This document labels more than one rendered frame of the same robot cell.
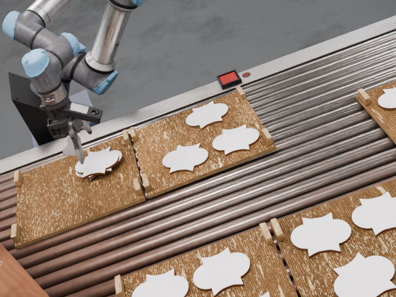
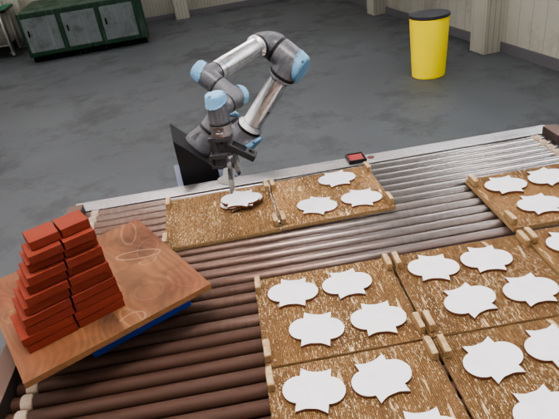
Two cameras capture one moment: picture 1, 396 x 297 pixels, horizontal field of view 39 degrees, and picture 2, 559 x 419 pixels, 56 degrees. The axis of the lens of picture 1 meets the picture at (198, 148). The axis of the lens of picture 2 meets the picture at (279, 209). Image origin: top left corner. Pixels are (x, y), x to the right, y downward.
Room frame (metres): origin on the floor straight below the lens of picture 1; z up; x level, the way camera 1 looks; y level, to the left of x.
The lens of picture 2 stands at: (-0.28, 0.27, 1.90)
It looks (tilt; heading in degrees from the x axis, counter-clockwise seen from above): 30 degrees down; 357
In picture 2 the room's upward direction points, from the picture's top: 8 degrees counter-clockwise
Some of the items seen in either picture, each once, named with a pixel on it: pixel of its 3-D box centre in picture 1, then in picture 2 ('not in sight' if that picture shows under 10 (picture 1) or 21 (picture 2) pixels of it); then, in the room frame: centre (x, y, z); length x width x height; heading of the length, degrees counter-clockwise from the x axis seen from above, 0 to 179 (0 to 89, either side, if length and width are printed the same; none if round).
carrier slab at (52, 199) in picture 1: (77, 187); (220, 215); (1.43, 0.41, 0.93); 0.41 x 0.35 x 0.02; 91
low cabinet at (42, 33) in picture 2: not in sight; (88, 21); (10.63, 2.81, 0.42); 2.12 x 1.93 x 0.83; 98
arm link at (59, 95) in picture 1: (52, 94); (220, 130); (1.46, 0.34, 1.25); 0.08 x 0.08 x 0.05
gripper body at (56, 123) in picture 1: (62, 115); (223, 150); (1.47, 0.35, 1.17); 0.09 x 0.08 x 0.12; 76
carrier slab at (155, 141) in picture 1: (198, 139); (328, 195); (1.44, -0.01, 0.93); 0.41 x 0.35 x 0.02; 92
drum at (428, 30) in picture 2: not in sight; (428, 44); (5.44, -1.96, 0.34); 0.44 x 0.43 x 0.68; 99
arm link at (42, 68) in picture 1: (41, 71); (217, 108); (1.47, 0.34, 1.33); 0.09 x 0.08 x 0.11; 143
